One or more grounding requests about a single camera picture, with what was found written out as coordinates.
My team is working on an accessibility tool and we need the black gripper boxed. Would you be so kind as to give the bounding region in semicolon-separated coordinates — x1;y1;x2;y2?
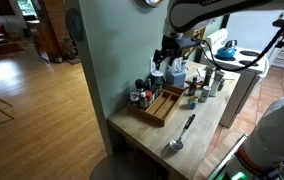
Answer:
153;33;185;71

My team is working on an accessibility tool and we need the glass jar golden lid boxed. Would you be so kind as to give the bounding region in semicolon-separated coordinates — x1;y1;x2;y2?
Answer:
187;95;199;111

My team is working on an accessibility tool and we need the black canister white lid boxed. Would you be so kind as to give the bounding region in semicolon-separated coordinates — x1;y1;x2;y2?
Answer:
150;70;165;88

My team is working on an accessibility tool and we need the spice jar black lid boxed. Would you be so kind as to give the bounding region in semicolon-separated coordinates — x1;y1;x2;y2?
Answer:
134;78;145;93

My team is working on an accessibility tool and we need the wooden organizer tray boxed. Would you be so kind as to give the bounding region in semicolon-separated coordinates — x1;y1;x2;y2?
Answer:
127;84;186;128

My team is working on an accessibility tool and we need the blue tissue box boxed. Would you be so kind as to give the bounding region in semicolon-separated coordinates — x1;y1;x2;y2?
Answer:
165;57;187;89

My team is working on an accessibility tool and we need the dark spice jar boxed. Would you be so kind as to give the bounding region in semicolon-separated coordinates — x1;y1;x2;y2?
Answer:
151;84;163;101

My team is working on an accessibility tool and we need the small wooden board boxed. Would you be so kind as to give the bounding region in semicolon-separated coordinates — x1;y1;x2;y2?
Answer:
184;76;206;87

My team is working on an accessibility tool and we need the orange white packet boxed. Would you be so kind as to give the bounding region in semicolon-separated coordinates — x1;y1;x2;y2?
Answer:
191;75;205;84

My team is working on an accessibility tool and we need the dark glass bottle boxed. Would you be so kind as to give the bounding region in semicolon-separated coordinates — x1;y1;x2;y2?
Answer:
187;76;198;98

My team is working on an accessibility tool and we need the red spice jar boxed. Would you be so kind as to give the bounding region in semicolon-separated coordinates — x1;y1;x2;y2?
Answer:
144;89;154;106

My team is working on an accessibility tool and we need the spice bottle white cap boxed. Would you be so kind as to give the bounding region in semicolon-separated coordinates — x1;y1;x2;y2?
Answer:
138;92;149;111

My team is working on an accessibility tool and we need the steel pepper grinder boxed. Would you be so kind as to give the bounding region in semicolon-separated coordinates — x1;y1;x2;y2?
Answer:
203;65;217;88

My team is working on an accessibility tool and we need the clear glass spice jar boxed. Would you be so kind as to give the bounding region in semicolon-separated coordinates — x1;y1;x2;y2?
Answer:
129;90;141;106

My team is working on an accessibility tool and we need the white shaker bottle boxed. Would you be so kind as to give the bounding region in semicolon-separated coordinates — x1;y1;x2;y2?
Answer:
199;85;212;104

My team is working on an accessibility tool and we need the steel salt grinder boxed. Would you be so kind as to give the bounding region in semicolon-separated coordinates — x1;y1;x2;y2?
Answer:
209;70;226;98

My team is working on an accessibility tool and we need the blue kettle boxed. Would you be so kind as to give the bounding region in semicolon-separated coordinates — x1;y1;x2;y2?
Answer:
214;39;238;62

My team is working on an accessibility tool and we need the small dark jar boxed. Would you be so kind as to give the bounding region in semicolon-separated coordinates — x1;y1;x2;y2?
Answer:
217;79;227;92

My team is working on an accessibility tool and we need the white stove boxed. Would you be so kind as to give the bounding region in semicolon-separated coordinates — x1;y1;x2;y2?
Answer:
200;28;271;130

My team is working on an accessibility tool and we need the potted plant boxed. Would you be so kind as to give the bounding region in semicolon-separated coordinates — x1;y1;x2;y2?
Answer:
61;35;80;62

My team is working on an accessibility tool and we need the round grey stool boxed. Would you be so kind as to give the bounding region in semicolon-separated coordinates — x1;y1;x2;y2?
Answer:
89;151;158;180

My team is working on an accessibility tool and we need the metal robot mounting stand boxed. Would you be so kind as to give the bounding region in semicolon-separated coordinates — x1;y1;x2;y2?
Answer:
207;133;250;180

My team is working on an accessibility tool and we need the wooden cabinet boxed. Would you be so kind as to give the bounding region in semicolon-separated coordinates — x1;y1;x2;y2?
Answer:
26;0;68;63

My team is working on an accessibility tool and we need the white wall outlet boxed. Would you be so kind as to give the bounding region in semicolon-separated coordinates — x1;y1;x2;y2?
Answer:
149;56;157;74

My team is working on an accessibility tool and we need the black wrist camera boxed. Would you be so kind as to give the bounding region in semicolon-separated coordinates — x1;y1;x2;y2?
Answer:
181;35;202;52

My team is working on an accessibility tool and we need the wooden wall shelf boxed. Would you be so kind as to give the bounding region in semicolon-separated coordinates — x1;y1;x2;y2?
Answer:
185;26;207;45

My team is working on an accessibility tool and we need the metal ladle black handle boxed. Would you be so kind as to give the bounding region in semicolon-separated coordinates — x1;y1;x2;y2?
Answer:
168;113;196;153

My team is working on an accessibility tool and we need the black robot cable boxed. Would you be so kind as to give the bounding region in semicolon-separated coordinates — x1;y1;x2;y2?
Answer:
199;8;284;73

